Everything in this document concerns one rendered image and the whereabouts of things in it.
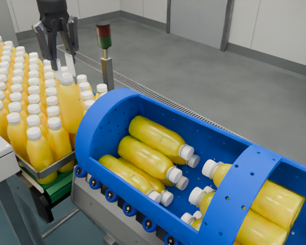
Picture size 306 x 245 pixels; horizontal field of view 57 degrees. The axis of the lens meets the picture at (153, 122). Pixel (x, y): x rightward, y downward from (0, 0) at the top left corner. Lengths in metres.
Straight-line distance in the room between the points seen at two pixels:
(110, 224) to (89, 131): 0.32
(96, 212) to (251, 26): 3.72
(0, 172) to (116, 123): 0.36
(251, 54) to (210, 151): 3.60
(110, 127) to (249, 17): 3.64
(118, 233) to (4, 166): 0.39
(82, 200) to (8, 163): 0.26
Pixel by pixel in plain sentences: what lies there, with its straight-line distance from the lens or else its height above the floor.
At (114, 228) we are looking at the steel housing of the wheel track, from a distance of 0.92.
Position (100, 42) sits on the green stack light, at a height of 1.19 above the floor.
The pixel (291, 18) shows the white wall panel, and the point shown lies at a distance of 4.07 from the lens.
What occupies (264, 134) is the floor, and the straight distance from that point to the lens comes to 2.85.
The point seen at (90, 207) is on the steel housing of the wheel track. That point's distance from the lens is 0.98.
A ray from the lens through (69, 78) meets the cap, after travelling 0.91.
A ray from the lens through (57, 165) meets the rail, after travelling 0.99.
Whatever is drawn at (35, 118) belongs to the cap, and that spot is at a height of 1.10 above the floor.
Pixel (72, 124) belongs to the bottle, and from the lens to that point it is 0.97.
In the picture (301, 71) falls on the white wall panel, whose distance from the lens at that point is 4.14.
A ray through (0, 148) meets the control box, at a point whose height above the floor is 1.10.
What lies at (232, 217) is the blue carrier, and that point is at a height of 1.18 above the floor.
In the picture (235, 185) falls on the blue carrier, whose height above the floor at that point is 1.22.
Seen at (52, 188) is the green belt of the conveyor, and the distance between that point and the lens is 1.02.
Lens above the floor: 1.62
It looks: 35 degrees down
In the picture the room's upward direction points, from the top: straight up
